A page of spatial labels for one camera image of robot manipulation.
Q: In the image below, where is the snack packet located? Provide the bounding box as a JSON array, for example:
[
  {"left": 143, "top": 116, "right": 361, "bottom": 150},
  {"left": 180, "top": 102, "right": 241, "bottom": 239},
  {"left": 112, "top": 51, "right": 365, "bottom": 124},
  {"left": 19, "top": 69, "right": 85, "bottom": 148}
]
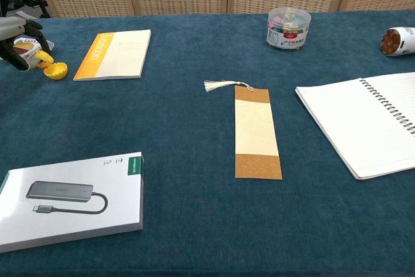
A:
[{"left": 0, "top": 37, "right": 54, "bottom": 64}]

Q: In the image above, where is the white USB hub box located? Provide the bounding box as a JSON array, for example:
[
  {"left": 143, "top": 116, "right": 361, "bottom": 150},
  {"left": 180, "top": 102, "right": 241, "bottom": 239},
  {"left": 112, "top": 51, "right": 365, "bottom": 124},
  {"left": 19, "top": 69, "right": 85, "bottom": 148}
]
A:
[{"left": 0, "top": 151, "right": 145, "bottom": 254}]

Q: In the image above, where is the yellow rubber duck toy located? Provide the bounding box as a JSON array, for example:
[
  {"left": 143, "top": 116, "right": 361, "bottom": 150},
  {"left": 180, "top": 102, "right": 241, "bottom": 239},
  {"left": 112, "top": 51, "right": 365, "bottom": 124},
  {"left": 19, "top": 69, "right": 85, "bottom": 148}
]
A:
[{"left": 33, "top": 49, "right": 55, "bottom": 71}]

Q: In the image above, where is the yellow cream notebook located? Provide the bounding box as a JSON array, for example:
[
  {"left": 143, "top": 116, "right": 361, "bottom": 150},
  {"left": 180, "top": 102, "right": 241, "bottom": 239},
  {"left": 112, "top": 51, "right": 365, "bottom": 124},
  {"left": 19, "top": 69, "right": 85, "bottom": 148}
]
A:
[{"left": 73, "top": 29, "right": 152, "bottom": 82}]

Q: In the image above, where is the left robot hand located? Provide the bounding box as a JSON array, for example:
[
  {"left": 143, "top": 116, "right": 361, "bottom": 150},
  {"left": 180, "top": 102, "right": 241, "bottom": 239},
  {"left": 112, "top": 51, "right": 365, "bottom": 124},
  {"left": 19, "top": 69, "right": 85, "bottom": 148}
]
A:
[{"left": 0, "top": 16, "right": 52, "bottom": 72}]

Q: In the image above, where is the yellow eggshell cup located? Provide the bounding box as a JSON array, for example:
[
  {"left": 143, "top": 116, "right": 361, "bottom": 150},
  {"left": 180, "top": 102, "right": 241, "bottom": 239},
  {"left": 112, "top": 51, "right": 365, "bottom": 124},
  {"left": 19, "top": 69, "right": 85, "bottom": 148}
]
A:
[{"left": 43, "top": 62, "right": 69, "bottom": 81}]

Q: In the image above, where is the white tube with brown end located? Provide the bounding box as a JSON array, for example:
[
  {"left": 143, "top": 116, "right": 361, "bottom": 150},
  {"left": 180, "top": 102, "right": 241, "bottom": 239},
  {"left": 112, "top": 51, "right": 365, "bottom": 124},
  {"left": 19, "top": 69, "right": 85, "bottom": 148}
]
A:
[{"left": 379, "top": 26, "right": 415, "bottom": 58}]

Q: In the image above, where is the clear tub of binder clips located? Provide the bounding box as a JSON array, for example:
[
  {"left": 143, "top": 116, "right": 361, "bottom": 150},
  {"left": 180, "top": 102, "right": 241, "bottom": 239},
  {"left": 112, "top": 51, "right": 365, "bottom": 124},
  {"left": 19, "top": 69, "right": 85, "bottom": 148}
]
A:
[{"left": 266, "top": 6, "right": 312, "bottom": 51}]

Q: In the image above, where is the open spiral notebook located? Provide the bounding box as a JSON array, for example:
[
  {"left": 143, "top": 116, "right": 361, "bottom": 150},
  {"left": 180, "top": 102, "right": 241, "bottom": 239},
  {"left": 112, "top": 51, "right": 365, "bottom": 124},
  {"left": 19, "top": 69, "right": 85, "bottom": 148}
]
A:
[{"left": 294, "top": 71, "right": 415, "bottom": 181}]

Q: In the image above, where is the blue table cloth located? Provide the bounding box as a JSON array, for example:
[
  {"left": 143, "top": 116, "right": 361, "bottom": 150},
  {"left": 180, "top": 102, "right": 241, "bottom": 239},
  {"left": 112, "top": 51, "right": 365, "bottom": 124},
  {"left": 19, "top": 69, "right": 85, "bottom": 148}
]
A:
[{"left": 0, "top": 9, "right": 415, "bottom": 277}]

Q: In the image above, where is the brown cream bookmark with tassel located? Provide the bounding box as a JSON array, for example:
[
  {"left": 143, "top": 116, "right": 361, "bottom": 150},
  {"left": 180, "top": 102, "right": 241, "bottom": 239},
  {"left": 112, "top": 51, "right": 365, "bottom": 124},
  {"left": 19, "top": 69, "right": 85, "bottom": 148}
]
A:
[{"left": 203, "top": 79, "right": 283, "bottom": 180}]

